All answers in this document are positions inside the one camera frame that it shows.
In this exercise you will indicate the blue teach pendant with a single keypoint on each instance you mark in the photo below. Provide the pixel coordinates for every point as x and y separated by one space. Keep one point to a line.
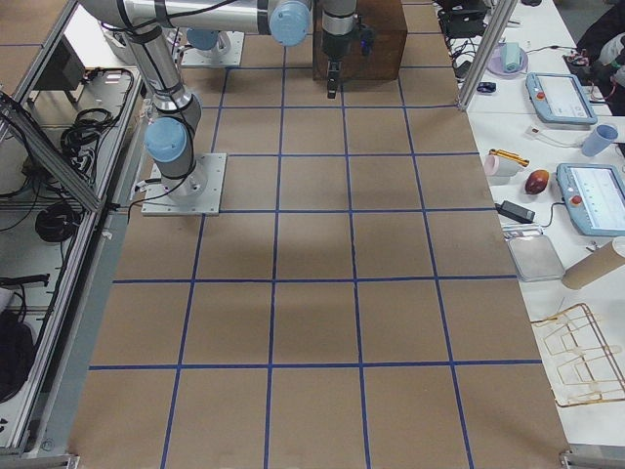
559 99
594 197

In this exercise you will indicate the grey metal tray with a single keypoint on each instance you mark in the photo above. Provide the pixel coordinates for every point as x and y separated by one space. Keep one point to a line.
535 258

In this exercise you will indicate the gold metal tool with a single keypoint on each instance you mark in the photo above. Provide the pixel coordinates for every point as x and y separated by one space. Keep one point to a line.
511 156

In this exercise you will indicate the dark wooden drawer box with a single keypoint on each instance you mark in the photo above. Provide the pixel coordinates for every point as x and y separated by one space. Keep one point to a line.
386 19

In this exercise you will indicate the red mango fruit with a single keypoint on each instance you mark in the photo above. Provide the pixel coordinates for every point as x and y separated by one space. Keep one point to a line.
537 181

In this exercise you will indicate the far blue teach pendant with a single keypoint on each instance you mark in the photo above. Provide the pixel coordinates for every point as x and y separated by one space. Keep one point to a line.
559 99

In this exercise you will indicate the cardboard tube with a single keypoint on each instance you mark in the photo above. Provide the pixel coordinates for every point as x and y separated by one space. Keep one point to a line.
601 262

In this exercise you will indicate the aluminium frame post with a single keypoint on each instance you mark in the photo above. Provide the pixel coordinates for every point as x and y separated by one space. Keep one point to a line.
493 32

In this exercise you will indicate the gold wire rack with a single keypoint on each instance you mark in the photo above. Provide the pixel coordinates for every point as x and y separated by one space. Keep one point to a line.
583 367

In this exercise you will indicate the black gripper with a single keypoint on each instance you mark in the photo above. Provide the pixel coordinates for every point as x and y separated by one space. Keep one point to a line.
334 45

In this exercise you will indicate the purple plate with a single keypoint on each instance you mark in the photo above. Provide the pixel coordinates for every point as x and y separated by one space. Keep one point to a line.
495 67

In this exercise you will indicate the light blue plastic cup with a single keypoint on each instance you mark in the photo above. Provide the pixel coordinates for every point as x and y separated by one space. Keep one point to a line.
599 139

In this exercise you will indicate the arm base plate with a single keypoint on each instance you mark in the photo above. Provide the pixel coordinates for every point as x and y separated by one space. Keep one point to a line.
227 52
205 190

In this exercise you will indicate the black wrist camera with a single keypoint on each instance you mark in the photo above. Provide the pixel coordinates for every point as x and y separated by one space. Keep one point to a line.
366 36

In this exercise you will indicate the near blue teach pendant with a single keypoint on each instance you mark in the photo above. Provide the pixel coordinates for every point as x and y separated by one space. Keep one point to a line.
594 197

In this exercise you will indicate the teal box on plate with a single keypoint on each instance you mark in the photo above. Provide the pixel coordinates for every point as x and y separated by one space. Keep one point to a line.
510 57

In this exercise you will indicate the black power adapter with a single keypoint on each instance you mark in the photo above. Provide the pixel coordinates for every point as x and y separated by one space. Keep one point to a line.
515 212

